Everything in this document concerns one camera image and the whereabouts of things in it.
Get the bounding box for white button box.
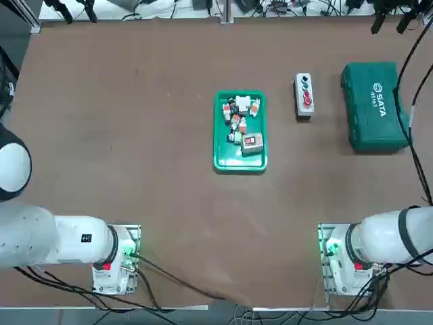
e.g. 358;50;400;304
292;72;316;120

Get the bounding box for green plastic tray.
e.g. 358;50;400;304
212;89;269;175

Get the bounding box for white plastic block component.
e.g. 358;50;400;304
235;95;253;114

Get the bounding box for green SATA tool case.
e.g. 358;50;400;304
340;61;412;154

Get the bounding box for black stand leg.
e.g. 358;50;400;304
81;0;99;23
396;12;421;35
370;12;387;35
43;0;74;25

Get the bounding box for beige switch box red buttons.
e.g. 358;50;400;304
240;132;265;157

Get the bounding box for aluminium base plate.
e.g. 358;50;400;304
317;222;390;299
92;223;143;296

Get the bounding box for black base cable bundle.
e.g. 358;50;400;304
13;252;231;313
304;260;433;313

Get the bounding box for aluminium profile post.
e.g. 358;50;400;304
220;0;235;25

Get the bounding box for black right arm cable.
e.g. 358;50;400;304
394;18;433;206

